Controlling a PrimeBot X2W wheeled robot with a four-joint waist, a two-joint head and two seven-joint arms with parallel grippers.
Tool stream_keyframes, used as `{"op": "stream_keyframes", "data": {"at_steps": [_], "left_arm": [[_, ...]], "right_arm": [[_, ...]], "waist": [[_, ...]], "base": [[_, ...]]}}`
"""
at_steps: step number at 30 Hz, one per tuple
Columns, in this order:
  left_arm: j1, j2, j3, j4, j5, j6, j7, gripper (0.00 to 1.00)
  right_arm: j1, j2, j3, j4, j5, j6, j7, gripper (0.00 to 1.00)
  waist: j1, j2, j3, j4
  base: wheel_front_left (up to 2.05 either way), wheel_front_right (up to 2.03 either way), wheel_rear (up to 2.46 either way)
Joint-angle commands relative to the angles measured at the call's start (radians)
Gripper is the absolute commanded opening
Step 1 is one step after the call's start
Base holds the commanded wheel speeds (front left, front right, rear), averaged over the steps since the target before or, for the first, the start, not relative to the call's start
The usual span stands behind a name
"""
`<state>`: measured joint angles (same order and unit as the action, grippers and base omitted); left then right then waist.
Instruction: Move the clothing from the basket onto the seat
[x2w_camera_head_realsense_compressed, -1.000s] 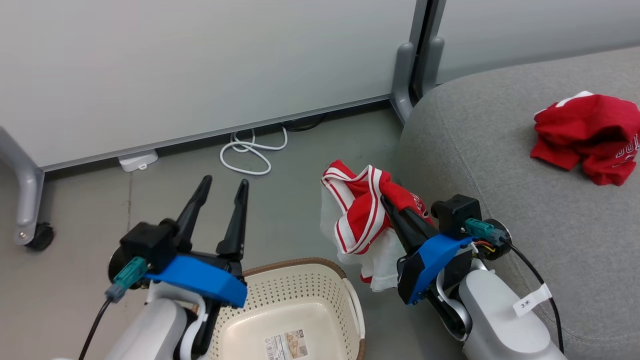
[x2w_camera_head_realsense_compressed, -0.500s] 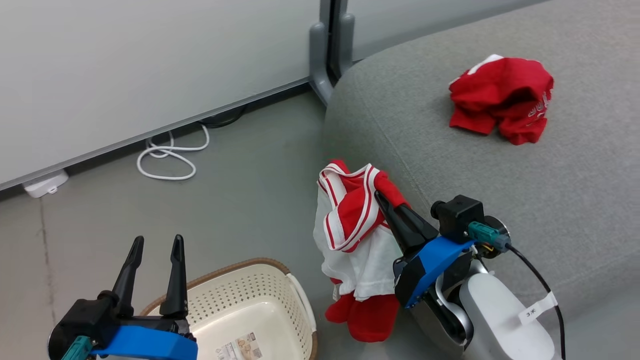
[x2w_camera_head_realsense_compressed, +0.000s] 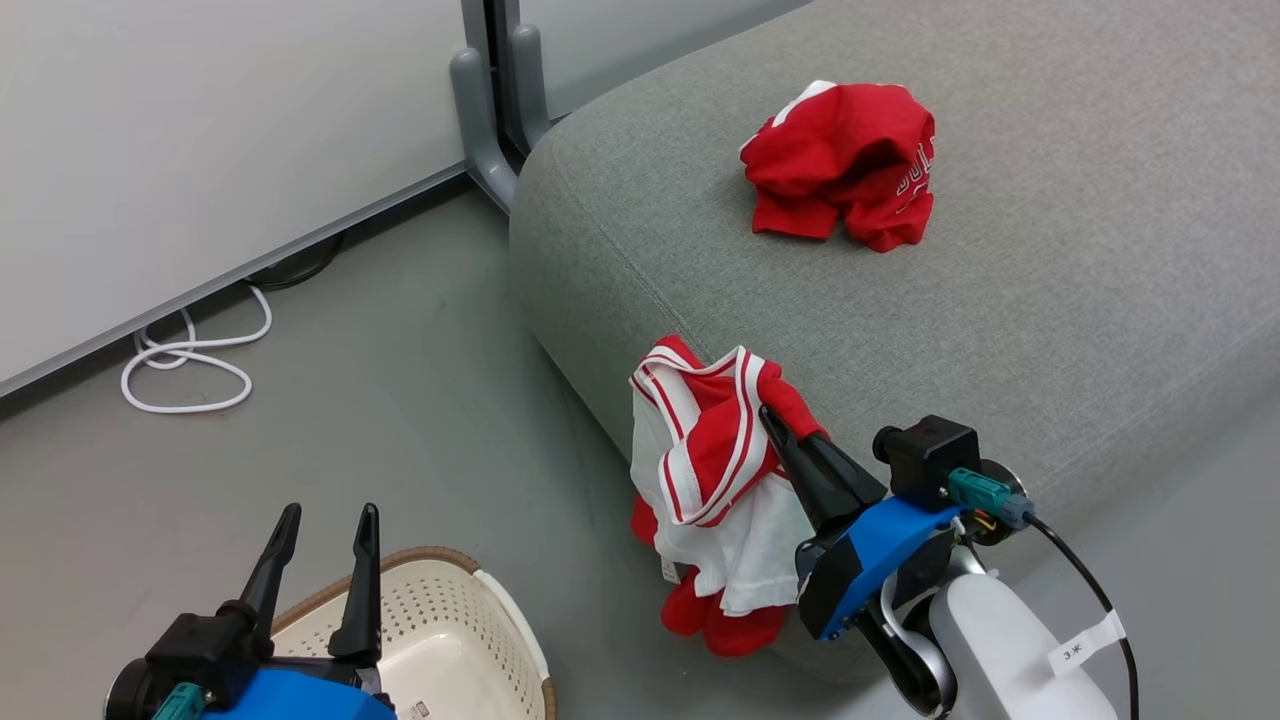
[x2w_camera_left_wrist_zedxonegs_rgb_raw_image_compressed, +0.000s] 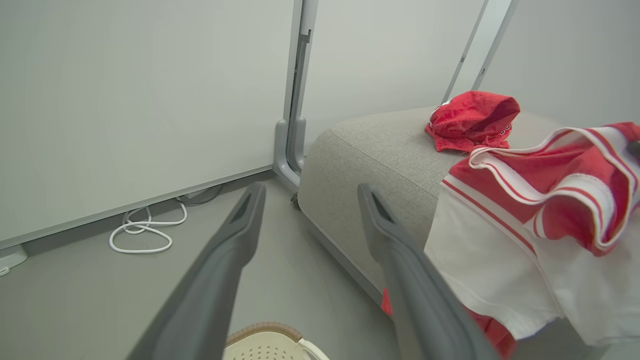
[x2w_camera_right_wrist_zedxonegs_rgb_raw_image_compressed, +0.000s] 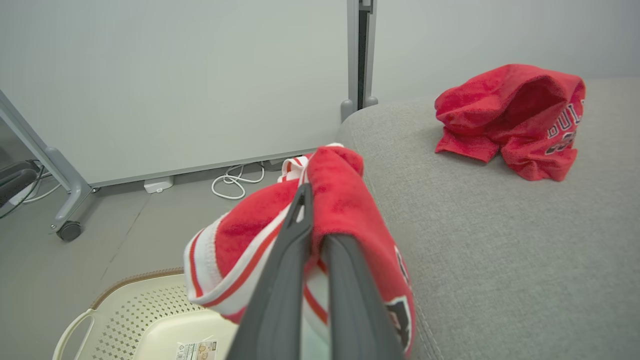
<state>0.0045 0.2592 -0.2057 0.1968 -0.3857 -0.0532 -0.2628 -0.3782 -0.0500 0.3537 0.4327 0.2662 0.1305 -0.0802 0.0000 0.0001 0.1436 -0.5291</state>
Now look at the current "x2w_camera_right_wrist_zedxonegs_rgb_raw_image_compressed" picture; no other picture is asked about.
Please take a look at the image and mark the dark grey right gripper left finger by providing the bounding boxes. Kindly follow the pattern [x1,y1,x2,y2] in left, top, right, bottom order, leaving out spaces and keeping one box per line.
[226,183,315,360]

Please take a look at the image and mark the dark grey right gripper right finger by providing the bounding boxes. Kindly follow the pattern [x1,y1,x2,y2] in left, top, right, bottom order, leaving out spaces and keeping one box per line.
[320,234,405,360]

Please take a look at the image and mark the red shorts with white trim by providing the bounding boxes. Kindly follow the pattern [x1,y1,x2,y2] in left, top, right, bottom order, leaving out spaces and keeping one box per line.
[183,143,417,358]

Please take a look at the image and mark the grey fabric sofa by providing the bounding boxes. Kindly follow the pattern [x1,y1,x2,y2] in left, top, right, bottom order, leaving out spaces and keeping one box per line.
[334,76,640,360]

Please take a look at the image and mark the paper label in basket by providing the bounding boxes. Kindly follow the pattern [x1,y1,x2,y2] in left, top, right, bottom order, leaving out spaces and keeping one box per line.
[175,341,219,360]

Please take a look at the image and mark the cream plastic laundry basket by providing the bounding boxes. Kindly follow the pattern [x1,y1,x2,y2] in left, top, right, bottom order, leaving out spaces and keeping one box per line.
[52,267,241,360]

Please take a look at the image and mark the small white plastic box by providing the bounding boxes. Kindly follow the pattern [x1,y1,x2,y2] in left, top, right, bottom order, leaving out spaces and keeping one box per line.
[143,175,175,194]

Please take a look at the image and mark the black caster wheel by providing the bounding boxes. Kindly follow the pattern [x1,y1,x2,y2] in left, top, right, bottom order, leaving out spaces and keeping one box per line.
[56,221,83,243]

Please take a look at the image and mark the grey partition foot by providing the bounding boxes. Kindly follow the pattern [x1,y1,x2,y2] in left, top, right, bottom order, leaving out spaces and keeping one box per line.
[44,146,96,234]

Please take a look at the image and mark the large white partition panel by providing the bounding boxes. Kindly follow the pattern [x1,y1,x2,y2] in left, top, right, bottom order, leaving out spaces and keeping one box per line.
[0,0,361,188]

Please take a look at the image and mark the red Bulls jersey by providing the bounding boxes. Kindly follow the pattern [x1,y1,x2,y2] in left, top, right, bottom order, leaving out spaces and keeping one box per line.
[434,63,587,182]

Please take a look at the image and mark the white coiled cable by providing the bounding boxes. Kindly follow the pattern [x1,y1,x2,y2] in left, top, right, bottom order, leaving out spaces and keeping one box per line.
[211,162,266,200]

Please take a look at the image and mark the white floor cable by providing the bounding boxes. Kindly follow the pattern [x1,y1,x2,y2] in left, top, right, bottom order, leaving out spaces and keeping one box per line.
[22,170,62,203]

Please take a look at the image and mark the black floor cable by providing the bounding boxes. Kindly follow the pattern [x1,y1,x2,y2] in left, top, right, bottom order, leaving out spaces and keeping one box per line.
[0,160,46,218]

